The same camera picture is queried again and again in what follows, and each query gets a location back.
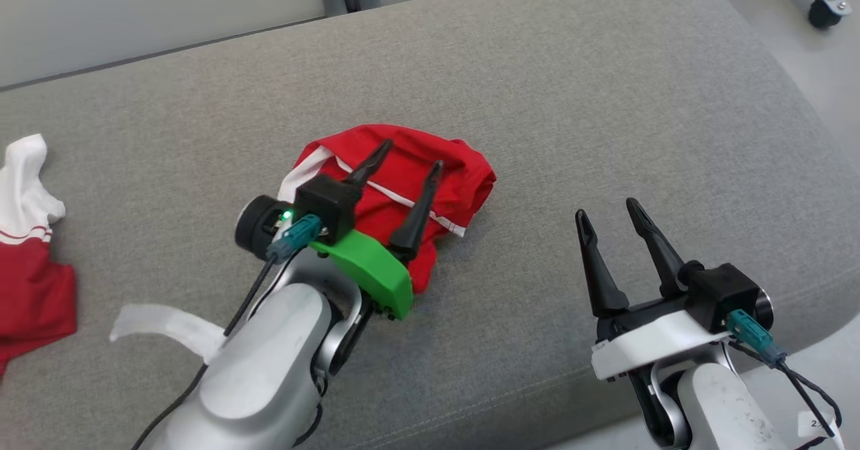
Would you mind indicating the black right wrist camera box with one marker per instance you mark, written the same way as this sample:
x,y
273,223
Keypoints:
x,y
725,295

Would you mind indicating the white tape flag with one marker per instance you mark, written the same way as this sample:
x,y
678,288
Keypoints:
x,y
161,322

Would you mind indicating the grey fabric sofa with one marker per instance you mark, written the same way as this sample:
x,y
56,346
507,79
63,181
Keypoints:
x,y
537,101

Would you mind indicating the red shorts with white stripe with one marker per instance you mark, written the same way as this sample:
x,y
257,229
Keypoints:
x,y
463,174

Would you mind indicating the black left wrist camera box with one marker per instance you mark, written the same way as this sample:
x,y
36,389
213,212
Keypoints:
x,y
326,201

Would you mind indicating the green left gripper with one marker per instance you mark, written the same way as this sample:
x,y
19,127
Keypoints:
x,y
376,268

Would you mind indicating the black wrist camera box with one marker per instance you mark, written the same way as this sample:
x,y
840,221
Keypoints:
x,y
326,201
725,295

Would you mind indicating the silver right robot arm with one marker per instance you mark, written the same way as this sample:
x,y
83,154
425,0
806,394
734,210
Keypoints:
x,y
725,410

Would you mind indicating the red and white t-shirt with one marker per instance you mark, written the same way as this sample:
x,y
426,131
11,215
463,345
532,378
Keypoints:
x,y
33,289

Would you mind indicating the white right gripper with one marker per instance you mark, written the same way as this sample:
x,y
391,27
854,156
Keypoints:
x,y
645,349

